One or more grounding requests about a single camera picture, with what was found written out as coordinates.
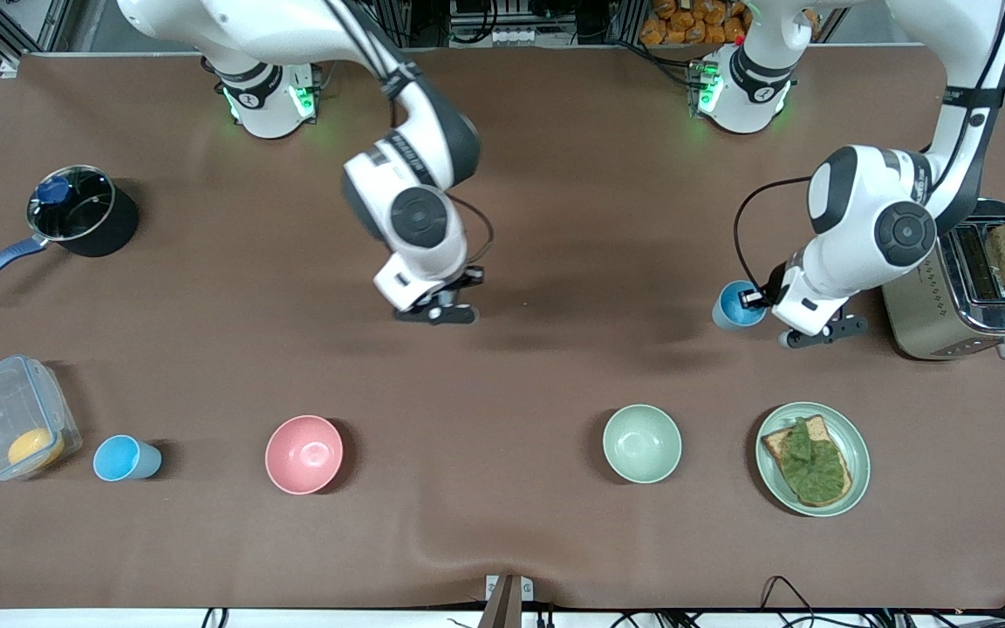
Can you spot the blue cup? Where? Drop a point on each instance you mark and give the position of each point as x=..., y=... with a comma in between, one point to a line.
x=123, y=458
x=732, y=307

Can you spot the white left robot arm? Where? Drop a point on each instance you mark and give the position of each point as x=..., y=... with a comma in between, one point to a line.
x=904, y=234

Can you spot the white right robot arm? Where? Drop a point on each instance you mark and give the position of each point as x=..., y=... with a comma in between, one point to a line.
x=420, y=218

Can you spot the beige and chrome toaster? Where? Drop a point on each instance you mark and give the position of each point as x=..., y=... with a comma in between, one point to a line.
x=947, y=323

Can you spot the brown toast slice under lettuce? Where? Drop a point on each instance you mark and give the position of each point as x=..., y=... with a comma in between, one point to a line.
x=775, y=447

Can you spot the pale green plate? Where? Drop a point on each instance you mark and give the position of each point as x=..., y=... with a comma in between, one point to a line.
x=856, y=445

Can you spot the green lettuce leaf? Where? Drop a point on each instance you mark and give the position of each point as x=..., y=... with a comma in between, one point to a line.
x=816, y=467

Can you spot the pale green bowl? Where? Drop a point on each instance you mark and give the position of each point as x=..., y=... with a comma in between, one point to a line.
x=642, y=443

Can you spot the pink bowl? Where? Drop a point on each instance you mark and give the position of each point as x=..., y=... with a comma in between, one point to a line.
x=304, y=453

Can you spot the white power strip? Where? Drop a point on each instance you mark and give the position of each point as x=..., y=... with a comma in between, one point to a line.
x=509, y=37

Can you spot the bag of orange snacks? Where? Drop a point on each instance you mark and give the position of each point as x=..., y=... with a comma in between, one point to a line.
x=694, y=22

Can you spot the glass lid with blue knob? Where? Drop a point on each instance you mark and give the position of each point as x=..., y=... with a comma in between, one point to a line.
x=84, y=209

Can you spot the orange round food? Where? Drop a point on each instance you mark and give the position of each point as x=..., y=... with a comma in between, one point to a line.
x=36, y=447

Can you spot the metal bracket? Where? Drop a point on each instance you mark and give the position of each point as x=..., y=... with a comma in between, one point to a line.
x=507, y=597

